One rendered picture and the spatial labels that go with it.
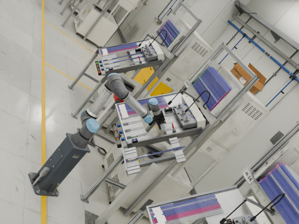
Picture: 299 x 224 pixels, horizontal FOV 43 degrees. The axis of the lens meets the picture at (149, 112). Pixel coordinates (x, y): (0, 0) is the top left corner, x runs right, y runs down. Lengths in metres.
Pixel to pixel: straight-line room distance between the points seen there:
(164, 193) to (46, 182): 1.23
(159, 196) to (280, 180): 1.58
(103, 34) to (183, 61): 3.42
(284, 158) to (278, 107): 2.30
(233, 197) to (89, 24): 5.61
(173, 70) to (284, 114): 1.49
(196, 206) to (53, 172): 1.25
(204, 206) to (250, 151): 2.34
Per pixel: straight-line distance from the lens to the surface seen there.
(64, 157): 3.22
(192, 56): 4.80
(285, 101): 5.10
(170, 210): 2.81
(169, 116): 3.70
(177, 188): 3.93
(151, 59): 4.70
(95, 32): 7.89
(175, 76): 4.85
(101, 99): 3.15
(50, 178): 3.35
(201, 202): 2.86
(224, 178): 5.16
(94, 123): 3.14
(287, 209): 2.63
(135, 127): 3.59
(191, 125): 3.50
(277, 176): 2.75
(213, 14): 6.65
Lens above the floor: 2.05
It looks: 17 degrees down
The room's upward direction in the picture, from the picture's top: 41 degrees clockwise
